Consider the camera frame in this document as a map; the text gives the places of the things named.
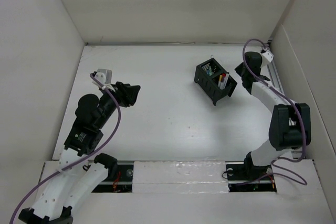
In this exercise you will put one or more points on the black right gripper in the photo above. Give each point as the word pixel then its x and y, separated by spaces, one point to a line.
pixel 243 72

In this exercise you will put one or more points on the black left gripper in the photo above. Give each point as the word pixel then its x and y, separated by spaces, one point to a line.
pixel 122 94

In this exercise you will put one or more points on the purple-capped white marker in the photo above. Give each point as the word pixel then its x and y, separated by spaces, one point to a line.
pixel 225 83

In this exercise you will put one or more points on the red and purple marker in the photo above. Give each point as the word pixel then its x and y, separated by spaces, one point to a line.
pixel 221 86

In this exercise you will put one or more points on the black two-compartment organizer box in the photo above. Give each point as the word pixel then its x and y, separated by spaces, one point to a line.
pixel 210 84

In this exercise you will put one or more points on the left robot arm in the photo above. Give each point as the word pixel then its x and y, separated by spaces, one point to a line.
pixel 82 165

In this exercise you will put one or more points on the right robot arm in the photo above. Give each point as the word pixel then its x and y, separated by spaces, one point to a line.
pixel 265 154

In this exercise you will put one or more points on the white foam block front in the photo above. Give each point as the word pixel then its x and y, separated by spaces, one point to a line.
pixel 174 177

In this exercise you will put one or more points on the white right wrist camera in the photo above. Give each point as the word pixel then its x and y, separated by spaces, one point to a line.
pixel 267 56

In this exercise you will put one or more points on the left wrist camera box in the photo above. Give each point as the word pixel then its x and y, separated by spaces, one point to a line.
pixel 102 79

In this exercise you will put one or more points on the aluminium rail right edge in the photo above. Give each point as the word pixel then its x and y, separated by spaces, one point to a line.
pixel 278 82

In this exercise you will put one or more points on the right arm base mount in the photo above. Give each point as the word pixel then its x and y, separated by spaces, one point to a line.
pixel 240 180

